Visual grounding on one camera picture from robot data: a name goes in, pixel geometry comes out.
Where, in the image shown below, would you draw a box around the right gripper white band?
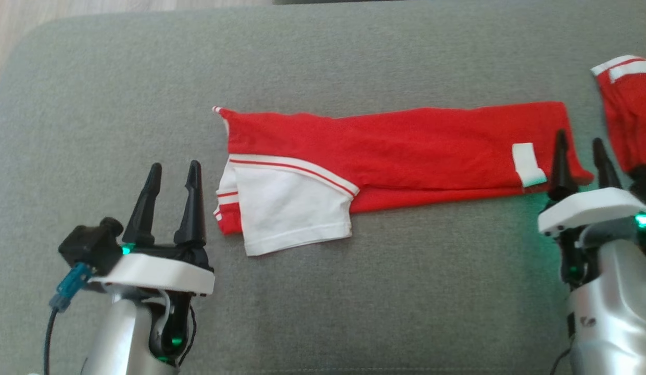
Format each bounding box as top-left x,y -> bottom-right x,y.
537,129 -> 646,238

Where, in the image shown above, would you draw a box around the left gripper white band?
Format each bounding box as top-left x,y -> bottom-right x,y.
88,160 -> 216,297

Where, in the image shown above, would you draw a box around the red shorts with white stripes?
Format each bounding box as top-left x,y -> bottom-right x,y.
591,54 -> 646,176

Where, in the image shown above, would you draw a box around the red shirt with white sleeves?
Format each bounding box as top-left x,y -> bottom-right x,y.
212,101 -> 595,257

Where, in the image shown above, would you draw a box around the large grey sofa seat cushion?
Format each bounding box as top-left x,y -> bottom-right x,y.
0,0 -> 646,375

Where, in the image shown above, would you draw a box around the blue left camera connector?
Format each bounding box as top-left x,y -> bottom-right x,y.
48,261 -> 94,314

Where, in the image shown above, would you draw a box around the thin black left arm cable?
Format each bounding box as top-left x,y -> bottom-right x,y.
178,306 -> 197,366

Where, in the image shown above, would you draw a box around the black left camera cable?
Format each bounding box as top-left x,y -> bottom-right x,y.
42,307 -> 61,375

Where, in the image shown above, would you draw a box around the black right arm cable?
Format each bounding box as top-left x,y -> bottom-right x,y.
549,345 -> 572,375

